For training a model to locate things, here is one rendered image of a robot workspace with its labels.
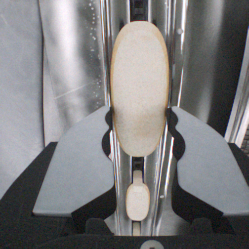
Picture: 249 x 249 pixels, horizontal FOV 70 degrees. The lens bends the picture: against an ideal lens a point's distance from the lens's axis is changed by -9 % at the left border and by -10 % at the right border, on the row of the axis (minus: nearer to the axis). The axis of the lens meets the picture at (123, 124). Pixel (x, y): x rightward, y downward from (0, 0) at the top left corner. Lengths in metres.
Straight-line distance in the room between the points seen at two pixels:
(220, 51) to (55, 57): 0.18
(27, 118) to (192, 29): 0.24
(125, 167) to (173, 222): 0.22
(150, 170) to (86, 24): 0.20
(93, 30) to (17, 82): 0.14
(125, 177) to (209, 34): 0.21
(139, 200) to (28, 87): 0.22
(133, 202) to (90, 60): 0.21
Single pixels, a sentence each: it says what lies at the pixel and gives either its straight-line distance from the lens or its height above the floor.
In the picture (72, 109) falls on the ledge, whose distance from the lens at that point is 0.21.
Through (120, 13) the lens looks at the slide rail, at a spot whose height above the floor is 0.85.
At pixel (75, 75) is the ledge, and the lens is 0.20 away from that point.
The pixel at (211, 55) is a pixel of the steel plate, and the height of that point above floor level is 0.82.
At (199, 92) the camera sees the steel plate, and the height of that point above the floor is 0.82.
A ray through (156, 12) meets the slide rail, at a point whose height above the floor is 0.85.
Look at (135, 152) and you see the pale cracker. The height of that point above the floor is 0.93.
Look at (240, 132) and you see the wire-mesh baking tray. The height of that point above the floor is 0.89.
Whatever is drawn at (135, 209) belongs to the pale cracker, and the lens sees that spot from 0.33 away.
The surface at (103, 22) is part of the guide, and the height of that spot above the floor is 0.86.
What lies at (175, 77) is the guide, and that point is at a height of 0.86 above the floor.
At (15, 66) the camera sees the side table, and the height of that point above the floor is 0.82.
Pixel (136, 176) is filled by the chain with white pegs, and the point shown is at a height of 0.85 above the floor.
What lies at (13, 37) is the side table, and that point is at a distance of 0.27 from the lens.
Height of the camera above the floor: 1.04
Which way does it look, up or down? 59 degrees down
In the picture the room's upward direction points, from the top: 175 degrees counter-clockwise
